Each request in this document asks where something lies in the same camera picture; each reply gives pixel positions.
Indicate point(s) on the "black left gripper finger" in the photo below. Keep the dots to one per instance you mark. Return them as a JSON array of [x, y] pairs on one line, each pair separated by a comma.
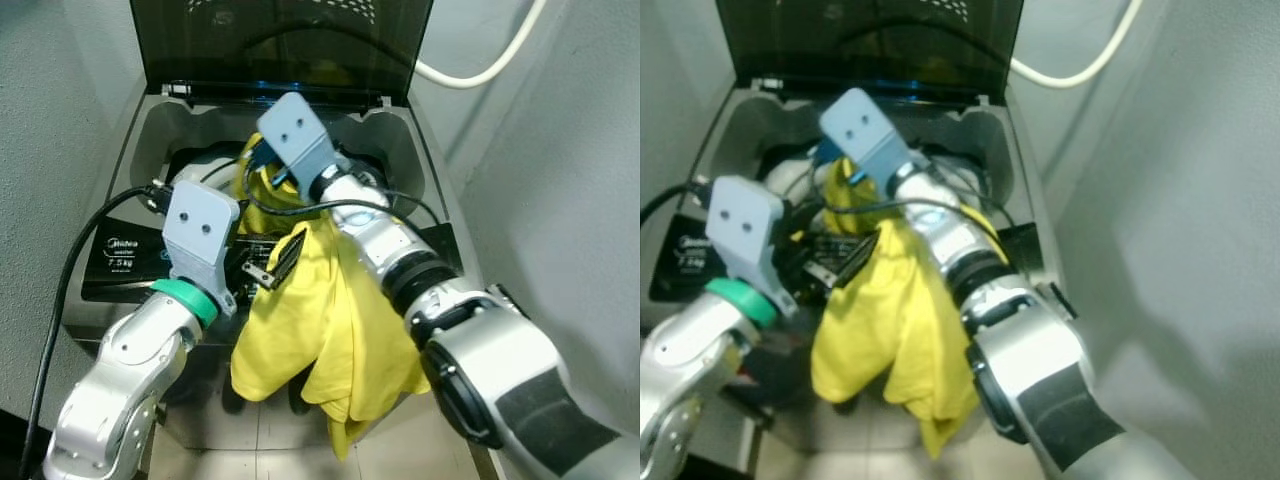
[[286, 260], [860, 260]]

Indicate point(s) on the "plain yellow garment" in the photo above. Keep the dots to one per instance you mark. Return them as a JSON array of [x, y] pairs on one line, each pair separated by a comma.
[[330, 330], [900, 330]]

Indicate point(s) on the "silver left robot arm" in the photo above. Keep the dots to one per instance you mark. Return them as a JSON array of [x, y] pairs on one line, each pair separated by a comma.
[[690, 370], [125, 380]]

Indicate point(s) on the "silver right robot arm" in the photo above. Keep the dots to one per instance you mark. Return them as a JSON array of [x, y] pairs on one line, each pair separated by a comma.
[[480, 350], [1040, 360]]

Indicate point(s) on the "grey top load washing machine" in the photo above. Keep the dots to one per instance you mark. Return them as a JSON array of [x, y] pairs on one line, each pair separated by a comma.
[[145, 130], [740, 125]]

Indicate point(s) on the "dark tinted washer lid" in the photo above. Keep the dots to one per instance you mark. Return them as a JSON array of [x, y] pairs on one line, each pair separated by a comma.
[[280, 45], [870, 45]]

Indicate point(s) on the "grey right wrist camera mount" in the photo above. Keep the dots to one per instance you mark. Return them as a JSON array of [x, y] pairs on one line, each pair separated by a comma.
[[862, 135], [298, 140]]

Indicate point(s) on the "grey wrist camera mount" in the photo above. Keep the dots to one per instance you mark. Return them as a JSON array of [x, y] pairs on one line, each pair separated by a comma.
[[862, 135], [200, 235], [745, 235], [298, 140]]

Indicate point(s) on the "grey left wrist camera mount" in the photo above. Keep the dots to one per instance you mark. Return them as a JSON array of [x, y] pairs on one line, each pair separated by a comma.
[[200, 235], [745, 235]]

